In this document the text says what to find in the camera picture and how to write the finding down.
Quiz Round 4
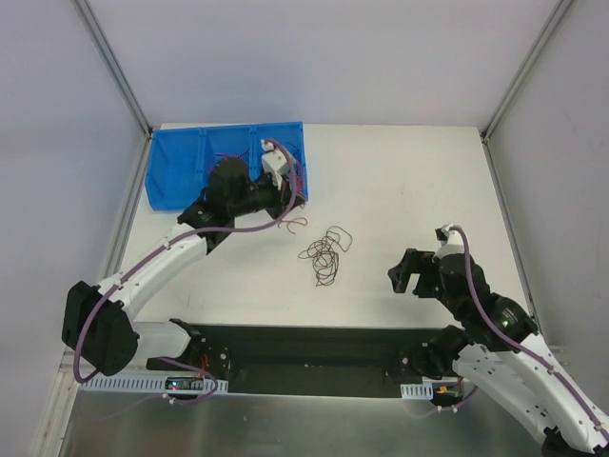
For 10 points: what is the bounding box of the dark red thin wire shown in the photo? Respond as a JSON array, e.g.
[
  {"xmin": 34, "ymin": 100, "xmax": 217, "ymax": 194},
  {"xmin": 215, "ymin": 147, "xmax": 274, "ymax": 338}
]
[{"xmin": 213, "ymin": 147, "xmax": 251, "ymax": 166}]

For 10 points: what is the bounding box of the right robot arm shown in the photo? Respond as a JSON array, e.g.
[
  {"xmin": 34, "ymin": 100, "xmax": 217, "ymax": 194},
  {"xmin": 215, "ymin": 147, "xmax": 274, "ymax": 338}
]
[{"xmin": 388, "ymin": 248, "xmax": 608, "ymax": 456}]

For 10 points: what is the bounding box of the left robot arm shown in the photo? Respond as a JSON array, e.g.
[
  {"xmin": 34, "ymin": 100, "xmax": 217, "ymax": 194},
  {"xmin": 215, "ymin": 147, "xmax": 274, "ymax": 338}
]
[{"xmin": 61, "ymin": 150, "xmax": 304, "ymax": 376}]

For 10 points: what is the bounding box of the blue plastic divided bin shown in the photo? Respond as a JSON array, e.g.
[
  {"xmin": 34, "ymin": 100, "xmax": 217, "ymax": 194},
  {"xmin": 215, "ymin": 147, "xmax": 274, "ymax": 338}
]
[{"xmin": 145, "ymin": 122, "xmax": 308, "ymax": 211}]

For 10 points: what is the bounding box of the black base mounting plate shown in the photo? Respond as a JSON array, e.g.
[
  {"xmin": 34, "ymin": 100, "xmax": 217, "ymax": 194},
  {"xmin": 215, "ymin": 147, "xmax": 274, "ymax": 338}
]
[{"xmin": 145, "ymin": 323, "xmax": 477, "ymax": 396}]

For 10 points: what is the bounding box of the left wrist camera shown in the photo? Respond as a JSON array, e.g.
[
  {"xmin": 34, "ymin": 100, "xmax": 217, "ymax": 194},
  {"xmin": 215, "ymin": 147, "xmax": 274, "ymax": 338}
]
[{"xmin": 261, "ymin": 139, "xmax": 293, "ymax": 189}]

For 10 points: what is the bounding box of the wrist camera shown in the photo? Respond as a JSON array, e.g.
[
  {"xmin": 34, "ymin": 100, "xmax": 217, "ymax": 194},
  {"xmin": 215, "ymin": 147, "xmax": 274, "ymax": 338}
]
[
  {"xmin": 434, "ymin": 224, "xmax": 465, "ymax": 260},
  {"xmin": 261, "ymin": 139, "xmax": 293, "ymax": 189}
]

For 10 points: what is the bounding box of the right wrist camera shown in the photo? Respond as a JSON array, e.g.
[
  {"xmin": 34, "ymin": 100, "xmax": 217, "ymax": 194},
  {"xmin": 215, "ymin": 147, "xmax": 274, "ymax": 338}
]
[{"xmin": 434, "ymin": 224, "xmax": 465, "ymax": 260}]

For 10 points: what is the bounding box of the remaining black tangled wire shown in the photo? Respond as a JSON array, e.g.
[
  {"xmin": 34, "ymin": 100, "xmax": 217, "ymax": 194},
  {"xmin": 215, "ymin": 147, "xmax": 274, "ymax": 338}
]
[{"xmin": 298, "ymin": 226, "xmax": 356, "ymax": 288}]

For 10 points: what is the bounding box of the right white cable duct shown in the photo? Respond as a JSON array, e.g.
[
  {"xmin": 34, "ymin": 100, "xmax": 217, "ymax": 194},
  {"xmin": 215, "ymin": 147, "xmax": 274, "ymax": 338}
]
[{"xmin": 400, "ymin": 382, "xmax": 434, "ymax": 401}]

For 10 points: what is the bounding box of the white cable duct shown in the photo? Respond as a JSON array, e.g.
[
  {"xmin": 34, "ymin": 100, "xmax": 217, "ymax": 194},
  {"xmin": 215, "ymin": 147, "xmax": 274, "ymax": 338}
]
[
  {"xmin": 81, "ymin": 374, "xmax": 228, "ymax": 396},
  {"xmin": 400, "ymin": 382, "xmax": 434, "ymax": 401}
]

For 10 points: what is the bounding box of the left aluminium frame post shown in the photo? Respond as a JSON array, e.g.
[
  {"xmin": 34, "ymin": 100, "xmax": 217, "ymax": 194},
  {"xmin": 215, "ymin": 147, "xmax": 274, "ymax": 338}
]
[{"xmin": 70, "ymin": 0, "xmax": 153, "ymax": 138}]

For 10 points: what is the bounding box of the aluminium frame post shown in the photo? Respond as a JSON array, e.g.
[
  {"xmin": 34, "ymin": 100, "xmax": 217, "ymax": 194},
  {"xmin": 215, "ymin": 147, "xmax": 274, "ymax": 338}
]
[
  {"xmin": 481, "ymin": 0, "xmax": 579, "ymax": 144},
  {"xmin": 70, "ymin": 0, "xmax": 153, "ymax": 138}
]

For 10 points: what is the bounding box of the left white cable duct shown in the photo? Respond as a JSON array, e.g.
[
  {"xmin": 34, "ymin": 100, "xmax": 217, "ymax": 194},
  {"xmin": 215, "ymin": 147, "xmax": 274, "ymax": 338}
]
[{"xmin": 81, "ymin": 374, "xmax": 228, "ymax": 396}]

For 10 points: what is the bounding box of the right aluminium frame post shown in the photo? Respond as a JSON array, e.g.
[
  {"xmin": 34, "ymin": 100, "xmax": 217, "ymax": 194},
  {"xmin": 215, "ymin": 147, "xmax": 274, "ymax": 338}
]
[{"xmin": 481, "ymin": 0, "xmax": 579, "ymax": 144}]

